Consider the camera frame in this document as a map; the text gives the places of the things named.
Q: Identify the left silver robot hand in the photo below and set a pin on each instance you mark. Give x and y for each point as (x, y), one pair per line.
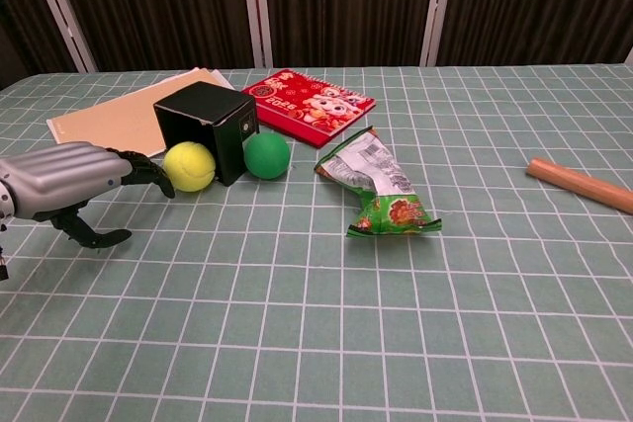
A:
(64, 180)

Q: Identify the yellow tennis ball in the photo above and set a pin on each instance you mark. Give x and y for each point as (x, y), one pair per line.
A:
(189, 166)

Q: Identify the black cardboard box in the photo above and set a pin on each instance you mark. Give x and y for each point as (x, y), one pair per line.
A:
(217, 120)

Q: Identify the green ball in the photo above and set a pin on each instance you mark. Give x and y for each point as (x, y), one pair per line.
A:
(267, 155)

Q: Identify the beige paper folder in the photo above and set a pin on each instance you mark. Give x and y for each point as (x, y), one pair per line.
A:
(118, 120)

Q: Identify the red desk calendar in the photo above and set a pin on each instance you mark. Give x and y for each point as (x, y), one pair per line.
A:
(311, 106)

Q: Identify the green checkered tablecloth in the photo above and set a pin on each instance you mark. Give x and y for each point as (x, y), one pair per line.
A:
(346, 293)

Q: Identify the green snack bag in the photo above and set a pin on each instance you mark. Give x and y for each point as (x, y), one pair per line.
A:
(381, 185)

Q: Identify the wooden rolling pin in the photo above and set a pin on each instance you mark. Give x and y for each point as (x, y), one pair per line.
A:
(578, 185)

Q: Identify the white partition post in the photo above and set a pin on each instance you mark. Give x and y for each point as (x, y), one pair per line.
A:
(257, 7)
(59, 7)
(437, 4)

